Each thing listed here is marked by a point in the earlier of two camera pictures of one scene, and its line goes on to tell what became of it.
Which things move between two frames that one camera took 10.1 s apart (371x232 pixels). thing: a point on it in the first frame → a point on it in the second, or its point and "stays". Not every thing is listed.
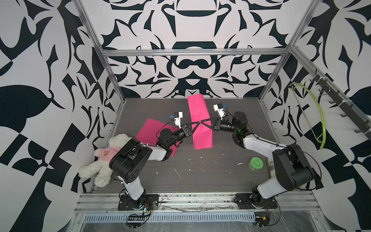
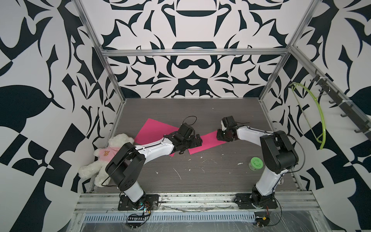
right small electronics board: x=262 y=219 stays
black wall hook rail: x=353 y=114 stays
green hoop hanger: x=324 y=138 stays
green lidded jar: x=255 y=164 stays
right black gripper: x=217 y=123 → x=219 y=135
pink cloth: x=203 y=136 → x=208 y=140
